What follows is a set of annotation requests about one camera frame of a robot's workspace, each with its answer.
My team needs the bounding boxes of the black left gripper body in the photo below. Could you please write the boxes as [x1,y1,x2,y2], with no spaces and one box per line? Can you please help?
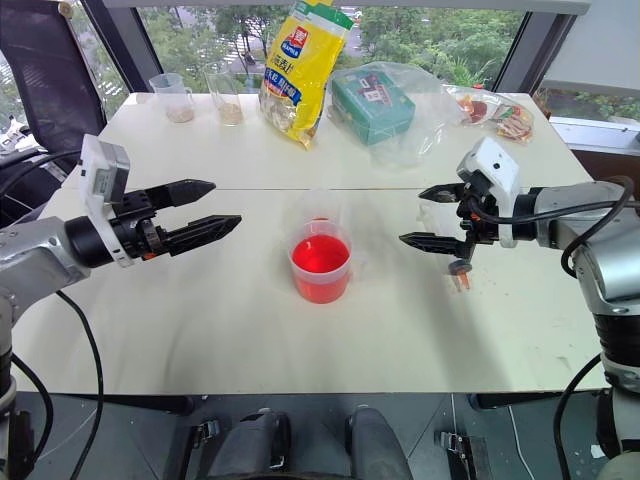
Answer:
[106,186,171,265]

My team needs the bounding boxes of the white window ledge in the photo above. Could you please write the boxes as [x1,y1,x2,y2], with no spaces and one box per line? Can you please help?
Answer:
[541,63,640,151]

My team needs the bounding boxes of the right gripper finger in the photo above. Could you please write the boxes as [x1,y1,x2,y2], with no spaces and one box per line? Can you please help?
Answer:
[418,183,467,205]
[398,231,472,255]

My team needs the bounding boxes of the green cardboard box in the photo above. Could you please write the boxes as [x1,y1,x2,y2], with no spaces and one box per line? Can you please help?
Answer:
[331,68,418,147]

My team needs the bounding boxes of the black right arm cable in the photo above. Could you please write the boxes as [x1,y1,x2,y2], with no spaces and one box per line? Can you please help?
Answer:
[468,175,636,281]

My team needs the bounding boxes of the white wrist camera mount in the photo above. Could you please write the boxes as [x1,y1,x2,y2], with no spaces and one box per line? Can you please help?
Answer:
[78,133,133,269]
[455,136,522,250]

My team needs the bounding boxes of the clear measuring cup with grain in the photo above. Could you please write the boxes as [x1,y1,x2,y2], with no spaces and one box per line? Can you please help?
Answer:
[148,72,195,124]

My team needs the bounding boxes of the white floor cable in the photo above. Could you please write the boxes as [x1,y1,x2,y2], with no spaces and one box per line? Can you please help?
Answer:
[506,403,532,480]

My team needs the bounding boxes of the small clear plastic cup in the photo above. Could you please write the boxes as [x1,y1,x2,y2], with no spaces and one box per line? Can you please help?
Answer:
[288,188,348,237]

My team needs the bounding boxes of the black office chair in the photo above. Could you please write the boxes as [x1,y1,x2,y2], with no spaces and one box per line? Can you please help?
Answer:
[0,0,110,227]

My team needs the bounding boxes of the clear glass with grain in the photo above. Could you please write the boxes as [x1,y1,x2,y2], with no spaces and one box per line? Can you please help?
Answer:
[203,68,245,128]

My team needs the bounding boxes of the colourful snack packet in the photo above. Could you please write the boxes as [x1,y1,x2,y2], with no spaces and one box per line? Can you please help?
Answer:
[446,83,537,147]

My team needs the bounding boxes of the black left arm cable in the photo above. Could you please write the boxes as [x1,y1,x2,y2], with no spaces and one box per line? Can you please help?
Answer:
[53,288,105,480]

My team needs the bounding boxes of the teal box in plastic bag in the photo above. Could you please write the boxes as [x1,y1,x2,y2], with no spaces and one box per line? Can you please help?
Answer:
[326,61,467,172]

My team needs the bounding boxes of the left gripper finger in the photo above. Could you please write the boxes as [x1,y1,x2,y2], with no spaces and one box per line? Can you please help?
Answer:
[163,215,243,257]
[166,178,218,209]

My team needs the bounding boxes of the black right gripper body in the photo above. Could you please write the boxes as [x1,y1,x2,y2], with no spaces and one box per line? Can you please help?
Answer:
[455,171,502,262]

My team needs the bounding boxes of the plastic cup of red liquid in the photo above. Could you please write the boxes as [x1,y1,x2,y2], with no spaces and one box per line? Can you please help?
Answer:
[287,221,372,305]

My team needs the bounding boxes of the clear tube with orange liquid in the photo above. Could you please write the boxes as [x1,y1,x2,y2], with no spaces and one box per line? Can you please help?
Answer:
[417,201,474,295]

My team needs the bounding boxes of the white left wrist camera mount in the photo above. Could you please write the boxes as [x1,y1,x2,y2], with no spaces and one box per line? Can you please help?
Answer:
[78,133,133,269]

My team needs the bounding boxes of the yellow oatmeal bag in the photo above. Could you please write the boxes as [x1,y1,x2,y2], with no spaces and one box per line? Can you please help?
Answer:
[257,0,355,152]

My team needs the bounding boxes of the black metal floor latch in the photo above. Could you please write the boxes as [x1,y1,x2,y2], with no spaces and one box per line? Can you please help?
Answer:
[191,418,222,450]
[433,428,490,480]

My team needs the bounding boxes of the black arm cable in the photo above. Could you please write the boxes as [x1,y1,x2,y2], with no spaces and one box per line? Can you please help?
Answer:
[468,175,636,281]
[53,288,105,480]

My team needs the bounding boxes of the dark rounded shape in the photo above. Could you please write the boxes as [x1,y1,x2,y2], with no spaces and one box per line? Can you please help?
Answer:
[346,405,415,480]
[206,408,292,480]

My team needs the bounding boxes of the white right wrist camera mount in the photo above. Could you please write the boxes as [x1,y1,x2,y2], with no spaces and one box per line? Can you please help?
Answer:
[455,136,522,250]

